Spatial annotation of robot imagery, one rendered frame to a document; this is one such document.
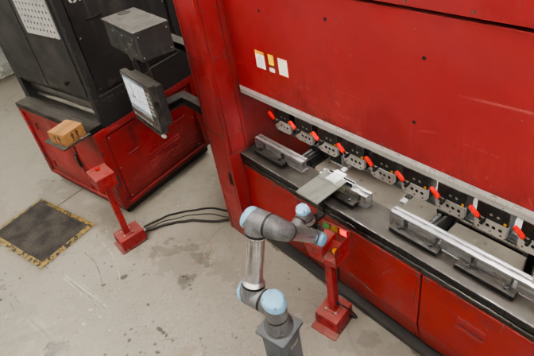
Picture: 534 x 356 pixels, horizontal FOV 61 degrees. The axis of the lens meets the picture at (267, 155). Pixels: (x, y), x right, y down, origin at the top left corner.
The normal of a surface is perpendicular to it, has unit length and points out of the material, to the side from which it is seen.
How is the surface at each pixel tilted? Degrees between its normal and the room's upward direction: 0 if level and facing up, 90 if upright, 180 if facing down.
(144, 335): 0
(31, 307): 0
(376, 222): 0
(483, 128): 90
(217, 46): 90
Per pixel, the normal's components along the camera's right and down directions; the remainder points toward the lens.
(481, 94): -0.75, 0.47
